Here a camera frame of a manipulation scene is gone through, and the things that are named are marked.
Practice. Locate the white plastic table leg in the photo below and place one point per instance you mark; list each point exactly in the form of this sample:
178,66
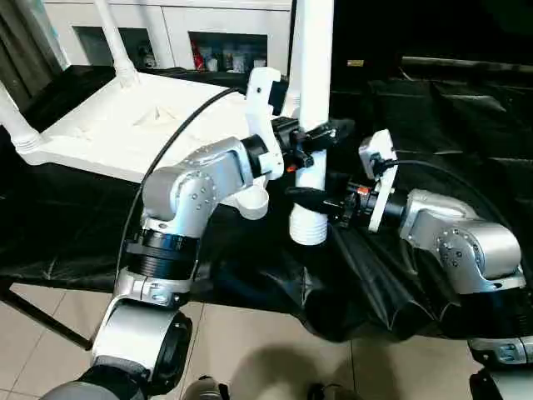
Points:
117,42
295,58
18,125
316,67

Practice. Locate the white plastic table top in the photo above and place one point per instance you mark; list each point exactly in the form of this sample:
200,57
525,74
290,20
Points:
125,125

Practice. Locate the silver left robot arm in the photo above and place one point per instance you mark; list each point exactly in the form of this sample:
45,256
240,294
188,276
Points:
191,192

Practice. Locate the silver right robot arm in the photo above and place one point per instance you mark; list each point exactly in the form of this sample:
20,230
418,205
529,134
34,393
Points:
458,242

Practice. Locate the small yellow label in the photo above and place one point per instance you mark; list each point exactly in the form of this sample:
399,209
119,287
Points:
356,63

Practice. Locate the white glass door cabinet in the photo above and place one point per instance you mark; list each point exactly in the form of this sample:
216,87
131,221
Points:
166,29

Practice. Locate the black right robot foot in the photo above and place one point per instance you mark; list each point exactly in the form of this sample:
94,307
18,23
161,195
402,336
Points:
333,392

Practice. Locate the black robot foot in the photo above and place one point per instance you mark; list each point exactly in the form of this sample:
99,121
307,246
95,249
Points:
204,390
333,392

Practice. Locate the black left robot foot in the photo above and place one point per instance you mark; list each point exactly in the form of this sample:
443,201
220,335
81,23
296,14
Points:
204,390

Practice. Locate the black table mat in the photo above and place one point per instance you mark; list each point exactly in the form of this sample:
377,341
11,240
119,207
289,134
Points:
67,225

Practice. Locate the light blue background object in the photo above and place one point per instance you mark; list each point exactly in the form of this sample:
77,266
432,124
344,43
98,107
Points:
52,33

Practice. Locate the grey curtain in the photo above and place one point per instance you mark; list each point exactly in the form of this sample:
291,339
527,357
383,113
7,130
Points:
21,46

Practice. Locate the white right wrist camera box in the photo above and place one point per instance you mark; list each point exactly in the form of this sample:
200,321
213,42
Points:
379,167

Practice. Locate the black metal table frame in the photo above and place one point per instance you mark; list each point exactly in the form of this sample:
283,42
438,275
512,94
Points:
42,312

